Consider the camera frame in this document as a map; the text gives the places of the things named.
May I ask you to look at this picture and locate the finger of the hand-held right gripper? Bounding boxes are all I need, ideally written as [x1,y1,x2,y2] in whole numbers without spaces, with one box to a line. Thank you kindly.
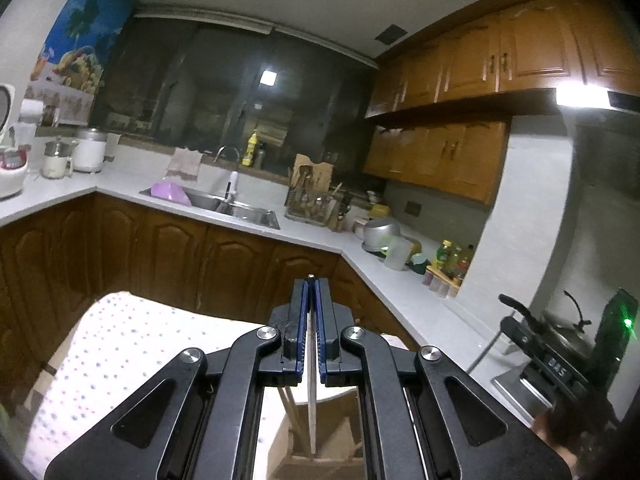
[501,316,541,358]

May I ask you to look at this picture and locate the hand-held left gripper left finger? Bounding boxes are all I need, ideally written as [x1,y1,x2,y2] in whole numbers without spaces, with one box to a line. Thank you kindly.
[44,277,307,480]

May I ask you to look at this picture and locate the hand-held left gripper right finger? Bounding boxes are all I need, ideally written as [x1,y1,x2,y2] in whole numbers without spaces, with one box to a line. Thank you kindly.
[314,277,572,480]

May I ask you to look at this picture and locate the wooden slatted utensil holder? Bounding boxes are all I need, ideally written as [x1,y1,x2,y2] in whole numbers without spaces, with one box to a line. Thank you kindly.
[260,385,363,480]

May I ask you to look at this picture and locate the person's right hand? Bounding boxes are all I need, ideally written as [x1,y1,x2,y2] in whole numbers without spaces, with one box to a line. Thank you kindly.
[531,395,618,463]

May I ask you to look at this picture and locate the black lidded wok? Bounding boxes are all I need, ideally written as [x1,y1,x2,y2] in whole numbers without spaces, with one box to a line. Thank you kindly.
[499,290,598,361]

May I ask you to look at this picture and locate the steel gas stove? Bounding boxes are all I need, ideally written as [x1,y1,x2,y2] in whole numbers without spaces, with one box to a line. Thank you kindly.
[490,355,561,421]

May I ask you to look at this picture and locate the amber oil bottle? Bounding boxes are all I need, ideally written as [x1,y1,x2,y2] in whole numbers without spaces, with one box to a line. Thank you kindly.
[452,245,475,281]

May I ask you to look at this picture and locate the spice jar rack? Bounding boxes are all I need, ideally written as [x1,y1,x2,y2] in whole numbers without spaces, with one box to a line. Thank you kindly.
[422,266,462,300]

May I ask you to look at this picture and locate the translucent plastic cup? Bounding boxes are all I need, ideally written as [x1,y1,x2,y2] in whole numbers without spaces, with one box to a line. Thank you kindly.
[382,235,413,272]

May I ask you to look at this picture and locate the upturned metal pot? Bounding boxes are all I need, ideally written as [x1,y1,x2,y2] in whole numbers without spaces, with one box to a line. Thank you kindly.
[361,217,403,253]

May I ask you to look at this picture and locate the dark knife holder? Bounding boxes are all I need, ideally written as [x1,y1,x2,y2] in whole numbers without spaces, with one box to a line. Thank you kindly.
[332,192,353,233]

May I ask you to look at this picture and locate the steel kitchen sink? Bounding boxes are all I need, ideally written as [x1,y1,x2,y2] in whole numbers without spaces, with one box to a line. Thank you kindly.
[139,186,281,231]

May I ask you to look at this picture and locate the wooden cutting board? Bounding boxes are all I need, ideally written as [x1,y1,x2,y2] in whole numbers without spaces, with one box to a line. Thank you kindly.
[291,153,335,191]

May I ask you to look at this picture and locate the dark wooden base cabinets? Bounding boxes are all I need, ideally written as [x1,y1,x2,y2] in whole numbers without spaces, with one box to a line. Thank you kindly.
[0,192,426,401]

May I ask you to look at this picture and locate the yellow dish soap bottle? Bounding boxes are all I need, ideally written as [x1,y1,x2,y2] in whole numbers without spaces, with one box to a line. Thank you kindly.
[242,130,260,167]

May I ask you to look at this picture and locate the purple plastic basin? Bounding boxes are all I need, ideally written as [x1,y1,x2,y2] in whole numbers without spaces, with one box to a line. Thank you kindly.
[150,181,193,207]

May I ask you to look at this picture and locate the grey hanging towel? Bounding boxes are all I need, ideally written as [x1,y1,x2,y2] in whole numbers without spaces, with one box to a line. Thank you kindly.
[165,147,203,182]

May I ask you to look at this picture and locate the silver range hood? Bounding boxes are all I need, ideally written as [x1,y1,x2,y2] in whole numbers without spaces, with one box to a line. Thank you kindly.
[554,85,640,116]

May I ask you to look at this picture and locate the dark kitchen window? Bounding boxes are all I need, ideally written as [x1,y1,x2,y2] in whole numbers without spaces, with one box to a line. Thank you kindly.
[90,12,378,181]

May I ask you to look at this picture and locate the white round rice cooker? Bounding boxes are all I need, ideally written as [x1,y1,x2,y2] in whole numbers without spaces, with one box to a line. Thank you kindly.
[74,127,108,173]

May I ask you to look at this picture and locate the ceiling vent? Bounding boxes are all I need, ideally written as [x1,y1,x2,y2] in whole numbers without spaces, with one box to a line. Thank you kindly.
[375,24,410,46]

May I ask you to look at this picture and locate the white red rice cooker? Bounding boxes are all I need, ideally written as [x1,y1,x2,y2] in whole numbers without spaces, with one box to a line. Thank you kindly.
[0,84,32,199]

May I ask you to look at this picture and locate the white paper roll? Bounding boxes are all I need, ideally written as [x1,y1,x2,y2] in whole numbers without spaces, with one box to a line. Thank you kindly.
[20,99,48,123]

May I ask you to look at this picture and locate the wire dish rack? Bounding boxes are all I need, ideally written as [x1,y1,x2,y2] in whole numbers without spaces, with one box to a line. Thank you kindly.
[284,180,351,233]

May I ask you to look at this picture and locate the short wooden wall cabinets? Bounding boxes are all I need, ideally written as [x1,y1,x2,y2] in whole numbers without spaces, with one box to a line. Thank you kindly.
[362,115,511,206]

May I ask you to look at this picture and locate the tall wooden wall cabinets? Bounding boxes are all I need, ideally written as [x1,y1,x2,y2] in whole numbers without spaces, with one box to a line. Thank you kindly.
[365,0,640,118]

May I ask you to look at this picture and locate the beach fruit wall poster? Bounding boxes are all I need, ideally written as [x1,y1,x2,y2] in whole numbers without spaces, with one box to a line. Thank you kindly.
[30,0,138,96]

